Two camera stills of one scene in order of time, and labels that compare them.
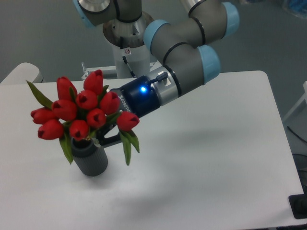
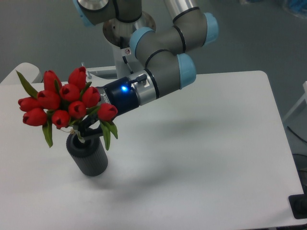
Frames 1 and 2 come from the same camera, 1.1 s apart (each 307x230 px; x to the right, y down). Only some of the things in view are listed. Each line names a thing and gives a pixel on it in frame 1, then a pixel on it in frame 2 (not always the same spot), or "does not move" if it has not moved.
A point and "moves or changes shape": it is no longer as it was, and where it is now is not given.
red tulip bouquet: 78,115 moves or changes shape
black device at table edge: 298,204 does not move
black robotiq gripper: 138,97 -> 121,93
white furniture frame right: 299,102 does not move
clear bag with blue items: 297,7 does not move
